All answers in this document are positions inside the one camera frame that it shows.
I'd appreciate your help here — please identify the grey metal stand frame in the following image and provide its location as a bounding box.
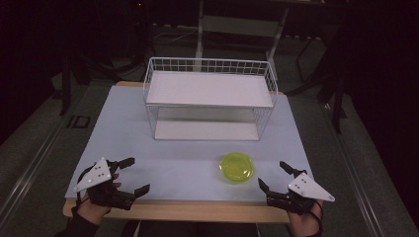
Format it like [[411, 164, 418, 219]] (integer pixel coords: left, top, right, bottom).
[[193, 0, 292, 73]]

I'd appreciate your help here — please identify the green translucent plate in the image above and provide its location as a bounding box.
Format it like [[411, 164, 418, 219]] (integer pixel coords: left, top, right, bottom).
[[218, 151, 256, 184]]

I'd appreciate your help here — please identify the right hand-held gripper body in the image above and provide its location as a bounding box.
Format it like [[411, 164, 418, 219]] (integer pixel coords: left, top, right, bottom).
[[266, 169, 337, 216]]

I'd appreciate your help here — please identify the white floor cable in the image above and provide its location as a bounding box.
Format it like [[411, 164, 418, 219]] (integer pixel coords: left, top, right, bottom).
[[151, 23, 200, 46]]

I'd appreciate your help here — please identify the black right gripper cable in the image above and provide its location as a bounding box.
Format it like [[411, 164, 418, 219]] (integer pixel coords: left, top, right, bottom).
[[308, 199, 324, 233]]

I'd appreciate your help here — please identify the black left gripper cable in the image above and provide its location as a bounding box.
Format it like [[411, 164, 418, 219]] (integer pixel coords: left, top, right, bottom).
[[75, 163, 97, 209]]

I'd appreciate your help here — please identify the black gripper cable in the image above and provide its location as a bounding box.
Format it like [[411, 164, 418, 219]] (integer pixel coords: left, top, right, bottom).
[[75, 163, 97, 209], [308, 199, 324, 233]]

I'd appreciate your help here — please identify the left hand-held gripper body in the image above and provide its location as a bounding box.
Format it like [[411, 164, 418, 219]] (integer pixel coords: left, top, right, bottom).
[[72, 156, 136, 211]]

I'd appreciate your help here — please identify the person's left hand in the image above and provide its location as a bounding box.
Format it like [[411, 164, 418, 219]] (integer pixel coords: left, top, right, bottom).
[[76, 173, 123, 227]]

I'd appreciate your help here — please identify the dark stand leg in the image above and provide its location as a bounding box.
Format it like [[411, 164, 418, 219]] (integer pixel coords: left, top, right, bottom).
[[330, 74, 348, 135]]

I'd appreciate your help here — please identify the person's right hand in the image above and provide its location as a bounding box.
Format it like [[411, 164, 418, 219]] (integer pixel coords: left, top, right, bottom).
[[286, 198, 326, 237]]

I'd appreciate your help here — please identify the white wire shelf rack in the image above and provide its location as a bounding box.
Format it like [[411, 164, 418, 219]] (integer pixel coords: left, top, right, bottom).
[[142, 56, 280, 143]]

